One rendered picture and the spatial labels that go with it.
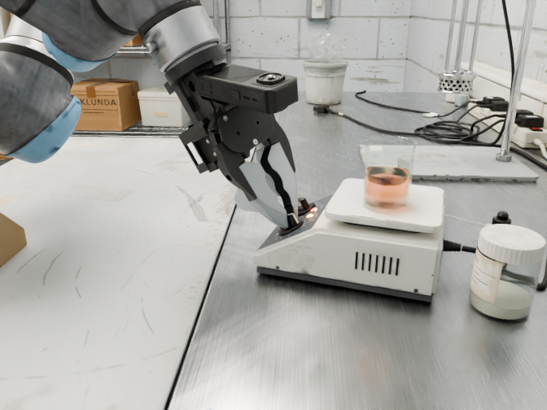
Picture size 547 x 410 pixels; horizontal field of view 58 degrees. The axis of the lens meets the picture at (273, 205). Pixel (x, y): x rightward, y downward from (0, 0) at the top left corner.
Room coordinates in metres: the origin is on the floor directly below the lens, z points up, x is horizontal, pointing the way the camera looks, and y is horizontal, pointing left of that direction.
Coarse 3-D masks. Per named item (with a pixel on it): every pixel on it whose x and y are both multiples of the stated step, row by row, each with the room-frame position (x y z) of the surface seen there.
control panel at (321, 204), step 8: (320, 200) 0.59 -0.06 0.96; (328, 200) 0.57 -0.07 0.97; (320, 208) 0.55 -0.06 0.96; (304, 216) 0.55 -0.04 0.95; (312, 216) 0.53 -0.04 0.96; (304, 224) 0.51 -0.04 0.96; (312, 224) 0.50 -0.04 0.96; (272, 232) 0.55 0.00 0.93; (296, 232) 0.50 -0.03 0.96; (272, 240) 0.51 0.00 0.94; (280, 240) 0.50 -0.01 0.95
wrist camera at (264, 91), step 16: (224, 64) 0.56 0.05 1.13; (208, 80) 0.52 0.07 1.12; (224, 80) 0.51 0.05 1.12; (240, 80) 0.50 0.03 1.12; (256, 80) 0.49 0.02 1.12; (272, 80) 0.49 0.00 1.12; (288, 80) 0.49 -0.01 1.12; (208, 96) 0.53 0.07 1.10; (224, 96) 0.51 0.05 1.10; (240, 96) 0.49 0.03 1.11; (256, 96) 0.48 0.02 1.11; (272, 96) 0.47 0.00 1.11; (288, 96) 0.48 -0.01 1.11; (272, 112) 0.47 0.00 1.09
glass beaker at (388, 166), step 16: (368, 144) 0.49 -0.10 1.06; (384, 144) 0.52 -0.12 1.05; (400, 144) 0.52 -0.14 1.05; (416, 144) 0.49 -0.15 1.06; (368, 160) 0.49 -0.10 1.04; (384, 160) 0.47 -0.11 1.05; (400, 160) 0.47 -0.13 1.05; (368, 176) 0.49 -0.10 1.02; (384, 176) 0.47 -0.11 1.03; (400, 176) 0.47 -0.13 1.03; (368, 192) 0.48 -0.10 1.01; (384, 192) 0.47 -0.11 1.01; (400, 192) 0.47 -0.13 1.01; (384, 208) 0.47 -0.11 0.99; (400, 208) 0.48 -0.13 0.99
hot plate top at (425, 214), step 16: (336, 192) 0.54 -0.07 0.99; (352, 192) 0.54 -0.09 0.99; (416, 192) 0.54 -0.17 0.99; (432, 192) 0.54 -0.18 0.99; (336, 208) 0.49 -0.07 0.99; (352, 208) 0.49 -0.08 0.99; (368, 208) 0.49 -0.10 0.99; (416, 208) 0.49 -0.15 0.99; (432, 208) 0.49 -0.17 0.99; (368, 224) 0.46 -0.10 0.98; (384, 224) 0.46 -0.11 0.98; (400, 224) 0.45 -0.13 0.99; (416, 224) 0.45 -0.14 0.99; (432, 224) 0.45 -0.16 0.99
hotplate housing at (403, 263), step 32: (320, 224) 0.49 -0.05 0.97; (352, 224) 0.48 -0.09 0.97; (256, 256) 0.50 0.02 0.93; (288, 256) 0.48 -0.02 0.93; (320, 256) 0.47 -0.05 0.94; (352, 256) 0.46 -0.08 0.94; (384, 256) 0.45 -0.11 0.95; (416, 256) 0.44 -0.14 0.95; (352, 288) 0.46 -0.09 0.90; (384, 288) 0.45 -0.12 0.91; (416, 288) 0.44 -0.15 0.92
